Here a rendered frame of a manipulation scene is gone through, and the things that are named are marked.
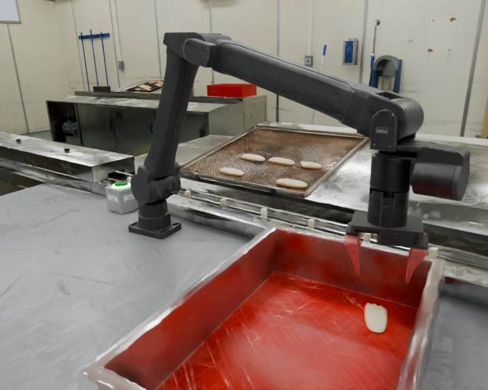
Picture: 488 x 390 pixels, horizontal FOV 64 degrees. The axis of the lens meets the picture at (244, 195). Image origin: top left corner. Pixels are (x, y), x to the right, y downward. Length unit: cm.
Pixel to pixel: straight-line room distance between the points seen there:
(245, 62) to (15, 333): 60
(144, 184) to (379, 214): 57
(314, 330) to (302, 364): 8
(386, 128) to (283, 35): 474
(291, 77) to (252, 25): 490
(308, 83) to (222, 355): 43
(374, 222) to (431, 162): 12
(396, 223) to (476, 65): 398
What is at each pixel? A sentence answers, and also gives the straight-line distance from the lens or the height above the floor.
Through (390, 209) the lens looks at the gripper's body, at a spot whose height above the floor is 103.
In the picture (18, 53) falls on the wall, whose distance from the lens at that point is 856.
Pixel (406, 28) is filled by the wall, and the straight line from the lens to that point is 470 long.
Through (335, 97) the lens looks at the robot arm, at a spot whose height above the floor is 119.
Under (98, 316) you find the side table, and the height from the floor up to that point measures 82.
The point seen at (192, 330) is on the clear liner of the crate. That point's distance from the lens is 62.
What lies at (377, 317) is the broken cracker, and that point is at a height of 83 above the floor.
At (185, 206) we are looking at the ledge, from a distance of 111.
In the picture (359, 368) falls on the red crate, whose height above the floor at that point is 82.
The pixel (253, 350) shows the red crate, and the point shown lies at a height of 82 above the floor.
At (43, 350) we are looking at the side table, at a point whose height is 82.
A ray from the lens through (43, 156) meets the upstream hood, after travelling 169.
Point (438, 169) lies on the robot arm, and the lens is 57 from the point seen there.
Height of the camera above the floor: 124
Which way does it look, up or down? 19 degrees down
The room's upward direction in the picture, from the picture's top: 1 degrees counter-clockwise
